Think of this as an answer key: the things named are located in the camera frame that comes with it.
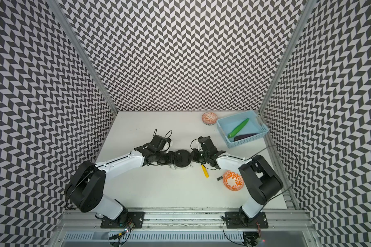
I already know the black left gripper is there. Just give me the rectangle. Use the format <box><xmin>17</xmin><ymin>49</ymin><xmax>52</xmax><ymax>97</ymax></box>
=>
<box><xmin>155</xmin><ymin>150</ymin><xmax>182</xmax><ymax>165</ymax></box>

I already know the yellow handled screwdriver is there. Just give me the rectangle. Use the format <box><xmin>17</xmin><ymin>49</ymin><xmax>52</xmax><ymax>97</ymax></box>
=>
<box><xmin>201</xmin><ymin>164</ymin><xmax>209</xmax><ymax>178</ymax></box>

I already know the white twin bell alarm clock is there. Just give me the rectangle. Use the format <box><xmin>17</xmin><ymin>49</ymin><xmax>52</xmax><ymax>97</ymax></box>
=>
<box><xmin>171</xmin><ymin>149</ymin><xmax>192</xmax><ymax>170</ymax></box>

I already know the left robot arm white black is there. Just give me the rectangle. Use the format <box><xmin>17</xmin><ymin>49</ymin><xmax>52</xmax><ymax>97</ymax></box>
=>
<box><xmin>65</xmin><ymin>146</ymin><xmax>179</xmax><ymax>220</ymax></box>

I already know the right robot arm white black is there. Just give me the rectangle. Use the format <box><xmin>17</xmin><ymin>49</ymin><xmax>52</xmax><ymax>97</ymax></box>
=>
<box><xmin>191</xmin><ymin>149</ymin><xmax>283</xmax><ymax>219</ymax></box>

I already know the orange patterned bowl upright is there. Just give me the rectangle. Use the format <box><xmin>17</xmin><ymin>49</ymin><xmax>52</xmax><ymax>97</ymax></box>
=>
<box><xmin>223</xmin><ymin>170</ymin><xmax>244</xmax><ymax>191</ymax></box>

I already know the dark purple eggplant toy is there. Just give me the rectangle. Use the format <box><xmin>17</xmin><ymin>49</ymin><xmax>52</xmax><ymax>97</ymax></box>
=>
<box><xmin>234</xmin><ymin>133</ymin><xmax>258</xmax><ymax>142</ymax></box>

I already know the light blue plastic basket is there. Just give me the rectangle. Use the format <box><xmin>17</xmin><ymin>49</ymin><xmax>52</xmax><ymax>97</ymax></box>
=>
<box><xmin>216</xmin><ymin>111</ymin><xmax>269</xmax><ymax>148</ymax></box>

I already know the green cucumber toy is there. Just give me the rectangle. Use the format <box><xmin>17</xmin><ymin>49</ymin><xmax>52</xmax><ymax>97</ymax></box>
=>
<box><xmin>227</xmin><ymin>118</ymin><xmax>249</xmax><ymax>139</ymax></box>

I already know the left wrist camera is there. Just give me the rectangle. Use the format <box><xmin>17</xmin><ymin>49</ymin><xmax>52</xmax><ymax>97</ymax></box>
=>
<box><xmin>148</xmin><ymin>135</ymin><xmax>172</xmax><ymax>152</ymax></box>

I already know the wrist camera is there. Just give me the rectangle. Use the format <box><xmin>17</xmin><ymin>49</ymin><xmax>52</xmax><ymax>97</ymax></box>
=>
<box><xmin>148</xmin><ymin>135</ymin><xmax>172</xmax><ymax>152</ymax></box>
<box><xmin>198</xmin><ymin>136</ymin><xmax>215</xmax><ymax>152</ymax></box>

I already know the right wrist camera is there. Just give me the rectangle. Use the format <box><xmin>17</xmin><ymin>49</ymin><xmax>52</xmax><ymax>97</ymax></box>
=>
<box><xmin>198</xmin><ymin>136</ymin><xmax>215</xmax><ymax>152</ymax></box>

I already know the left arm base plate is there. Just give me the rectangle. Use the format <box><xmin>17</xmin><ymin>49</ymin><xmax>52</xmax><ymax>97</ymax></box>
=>
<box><xmin>101</xmin><ymin>212</ymin><xmax>145</xmax><ymax>229</ymax></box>

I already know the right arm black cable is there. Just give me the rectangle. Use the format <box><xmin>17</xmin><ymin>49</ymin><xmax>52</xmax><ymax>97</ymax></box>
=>
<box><xmin>247</xmin><ymin>144</ymin><xmax>301</xmax><ymax>201</ymax></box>

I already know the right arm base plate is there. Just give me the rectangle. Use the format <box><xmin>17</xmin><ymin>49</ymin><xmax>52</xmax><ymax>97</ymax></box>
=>
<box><xmin>223</xmin><ymin>212</ymin><xmax>269</xmax><ymax>229</ymax></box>

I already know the aluminium front rail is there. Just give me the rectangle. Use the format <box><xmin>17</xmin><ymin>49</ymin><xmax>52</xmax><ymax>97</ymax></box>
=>
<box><xmin>57</xmin><ymin>207</ymin><xmax>314</xmax><ymax>232</ymax></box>

